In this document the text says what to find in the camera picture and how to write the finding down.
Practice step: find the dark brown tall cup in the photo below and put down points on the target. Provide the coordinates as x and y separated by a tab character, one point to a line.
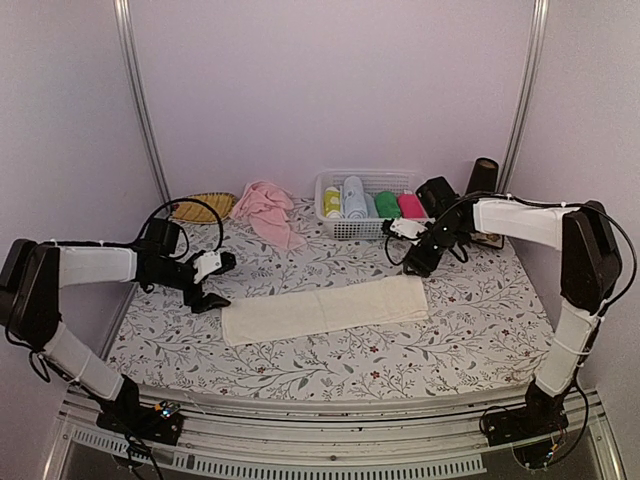
484	176

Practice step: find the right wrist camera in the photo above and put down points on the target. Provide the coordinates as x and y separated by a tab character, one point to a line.
404	229

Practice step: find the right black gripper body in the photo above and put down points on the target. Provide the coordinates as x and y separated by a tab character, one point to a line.
445	240

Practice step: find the pink towel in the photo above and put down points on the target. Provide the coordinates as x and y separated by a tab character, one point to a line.
265	207

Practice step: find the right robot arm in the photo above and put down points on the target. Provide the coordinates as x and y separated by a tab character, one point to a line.
591	265

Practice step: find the aluminium frame post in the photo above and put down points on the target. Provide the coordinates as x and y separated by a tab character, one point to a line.
531	67
133	71

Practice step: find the right aluminium frame post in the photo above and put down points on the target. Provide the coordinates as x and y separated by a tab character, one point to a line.
531	67

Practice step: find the cream white towel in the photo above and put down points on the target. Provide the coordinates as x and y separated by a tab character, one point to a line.
389	300

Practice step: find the magenta rolled towel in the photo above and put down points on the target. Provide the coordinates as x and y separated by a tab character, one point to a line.
410	206

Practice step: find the grey blue rolled towel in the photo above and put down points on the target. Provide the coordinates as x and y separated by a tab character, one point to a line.
370	206

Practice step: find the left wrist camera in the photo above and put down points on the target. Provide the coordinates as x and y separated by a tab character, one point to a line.
213	263

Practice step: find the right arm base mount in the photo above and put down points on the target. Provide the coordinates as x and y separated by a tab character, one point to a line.
501	425

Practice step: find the light blue rolled towel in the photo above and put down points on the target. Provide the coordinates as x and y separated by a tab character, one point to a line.
354	202

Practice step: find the aluminium front rail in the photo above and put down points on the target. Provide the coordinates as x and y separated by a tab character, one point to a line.
425	438

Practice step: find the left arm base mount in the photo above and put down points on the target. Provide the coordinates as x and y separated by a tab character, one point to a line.
146	423

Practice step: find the yellow dotted rolled towel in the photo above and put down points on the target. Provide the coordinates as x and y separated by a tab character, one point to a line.
332	203

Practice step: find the floral coaster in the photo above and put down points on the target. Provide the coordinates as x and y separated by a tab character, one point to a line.
489	240

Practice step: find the left aluminium frame post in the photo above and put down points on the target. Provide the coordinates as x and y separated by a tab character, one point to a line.
133	71

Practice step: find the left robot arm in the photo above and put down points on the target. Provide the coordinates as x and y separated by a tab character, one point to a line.
34	274

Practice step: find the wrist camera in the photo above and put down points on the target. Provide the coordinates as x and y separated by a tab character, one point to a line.
213	263
404	229

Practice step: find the white plastic basket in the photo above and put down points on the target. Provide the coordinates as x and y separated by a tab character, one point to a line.
374	181

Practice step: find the yellow woven mat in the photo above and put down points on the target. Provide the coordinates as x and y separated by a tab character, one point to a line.
204	208

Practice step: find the green rolled towel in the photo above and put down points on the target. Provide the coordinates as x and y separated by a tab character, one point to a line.
387	205

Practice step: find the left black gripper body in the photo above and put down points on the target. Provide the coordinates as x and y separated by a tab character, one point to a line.
168	277

